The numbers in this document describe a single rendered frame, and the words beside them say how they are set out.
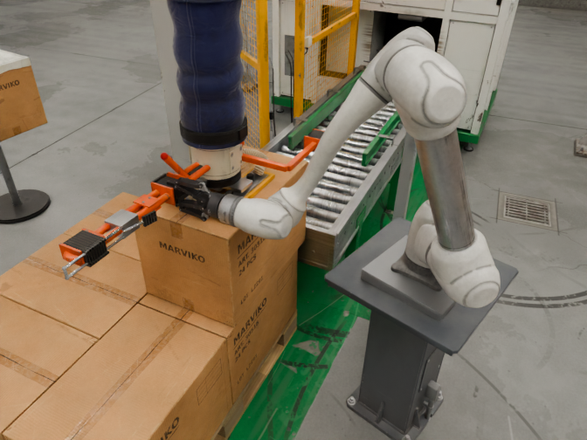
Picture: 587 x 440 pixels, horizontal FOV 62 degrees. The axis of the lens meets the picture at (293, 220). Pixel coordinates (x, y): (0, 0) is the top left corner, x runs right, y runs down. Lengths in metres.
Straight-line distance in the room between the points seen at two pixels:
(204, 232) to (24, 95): 1.95
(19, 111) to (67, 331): 1.69
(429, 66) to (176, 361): 1.22
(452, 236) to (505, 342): 1.40
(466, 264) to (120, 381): 1.13
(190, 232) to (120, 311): 0.49
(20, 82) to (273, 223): 2.23
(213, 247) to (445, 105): 0.88
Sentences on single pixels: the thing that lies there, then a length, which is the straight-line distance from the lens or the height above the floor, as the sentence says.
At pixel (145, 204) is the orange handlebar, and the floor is 1.10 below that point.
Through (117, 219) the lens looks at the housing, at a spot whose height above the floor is 1.10.
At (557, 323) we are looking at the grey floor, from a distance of 2.95.
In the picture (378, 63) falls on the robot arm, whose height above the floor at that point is 1.52.
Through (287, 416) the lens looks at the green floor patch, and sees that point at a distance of 2.25.
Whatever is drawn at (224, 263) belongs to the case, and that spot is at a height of 0.85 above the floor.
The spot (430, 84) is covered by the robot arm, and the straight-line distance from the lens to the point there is 1.08.
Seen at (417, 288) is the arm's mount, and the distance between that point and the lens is 1.68.
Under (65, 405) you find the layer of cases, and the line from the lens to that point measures 1.76.
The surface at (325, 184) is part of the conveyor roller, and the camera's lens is 2.63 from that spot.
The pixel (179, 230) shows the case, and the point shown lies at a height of 0.92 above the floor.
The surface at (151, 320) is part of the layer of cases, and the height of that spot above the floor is 0.54.
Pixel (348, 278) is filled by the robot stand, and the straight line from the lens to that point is 1.72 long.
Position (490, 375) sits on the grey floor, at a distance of 2.56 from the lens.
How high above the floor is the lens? 1.89
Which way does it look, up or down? 35 degrees down
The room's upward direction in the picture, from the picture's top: 1 degrees clockwise
